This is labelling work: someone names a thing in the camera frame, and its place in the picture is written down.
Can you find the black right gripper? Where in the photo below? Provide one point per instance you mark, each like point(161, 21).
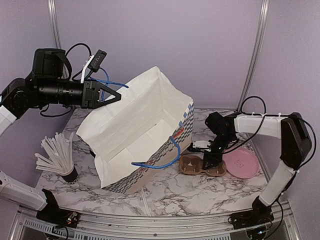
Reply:
point(212, 160)

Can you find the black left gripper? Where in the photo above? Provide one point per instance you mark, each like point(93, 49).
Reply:
point(91, 89)

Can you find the checkered paper takeout bag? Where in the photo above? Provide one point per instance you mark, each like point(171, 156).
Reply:
point(142, 134)

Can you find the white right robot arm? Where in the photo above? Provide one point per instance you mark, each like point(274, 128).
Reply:
point(284, 139)

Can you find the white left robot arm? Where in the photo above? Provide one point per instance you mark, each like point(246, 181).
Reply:
point(17, 98)

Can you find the pink round plate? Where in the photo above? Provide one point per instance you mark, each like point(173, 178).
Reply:
point(241, 163)

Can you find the bundle of white straws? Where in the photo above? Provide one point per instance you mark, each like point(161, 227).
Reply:
point(59, 158)

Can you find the black cup holding straws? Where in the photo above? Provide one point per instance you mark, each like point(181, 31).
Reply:
point(71, 176)

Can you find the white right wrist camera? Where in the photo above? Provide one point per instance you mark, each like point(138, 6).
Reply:
point(201, 144)

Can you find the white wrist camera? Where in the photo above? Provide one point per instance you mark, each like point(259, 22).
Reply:
point(201, 144)
point(92, 65)

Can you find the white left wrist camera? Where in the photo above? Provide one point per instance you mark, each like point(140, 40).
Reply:
point(92, 65)

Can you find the left aluminium frame post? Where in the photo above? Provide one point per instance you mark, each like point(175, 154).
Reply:
point(53, 18)

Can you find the aluminium frame post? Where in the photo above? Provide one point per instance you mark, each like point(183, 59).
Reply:
point(53, 18)
point(257, 46)

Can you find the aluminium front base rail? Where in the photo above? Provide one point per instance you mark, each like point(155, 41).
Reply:
point(99, 226)

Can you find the right aluminium frame post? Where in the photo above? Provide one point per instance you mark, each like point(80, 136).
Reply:
point(257, 46)

